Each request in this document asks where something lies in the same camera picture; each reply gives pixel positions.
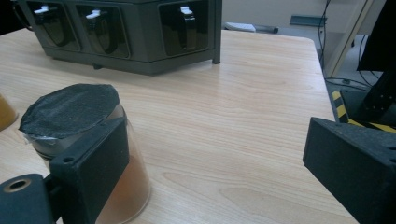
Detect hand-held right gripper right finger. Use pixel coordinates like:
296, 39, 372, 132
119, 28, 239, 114
302, 116, 396, 224

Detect black stand with striped base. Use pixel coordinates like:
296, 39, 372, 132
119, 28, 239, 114
331, 62, 396, 134

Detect grey-blue bar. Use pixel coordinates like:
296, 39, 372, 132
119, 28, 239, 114
289, 14, 328, 27

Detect black curtain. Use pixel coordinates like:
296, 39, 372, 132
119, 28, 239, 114
356, 0, 396, 73

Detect black cables on floor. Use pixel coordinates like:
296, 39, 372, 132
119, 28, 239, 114
325, 34, 384, 91

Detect silver lid spice jar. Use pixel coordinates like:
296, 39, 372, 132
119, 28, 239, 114
0, 92, 19, 133

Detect black cable hanging from socket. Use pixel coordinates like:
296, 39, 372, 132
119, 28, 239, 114
317, 0, 332, 73

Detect black spice rack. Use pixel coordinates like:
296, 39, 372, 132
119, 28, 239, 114
15, 0, 223, 77

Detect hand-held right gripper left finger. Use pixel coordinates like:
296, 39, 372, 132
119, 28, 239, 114
49, 116, 131, 224

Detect black round puck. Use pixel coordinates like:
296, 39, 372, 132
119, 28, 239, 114
18, 83, 152, 224

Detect white flat object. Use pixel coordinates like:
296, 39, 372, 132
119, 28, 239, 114
223, 21, 257, 34

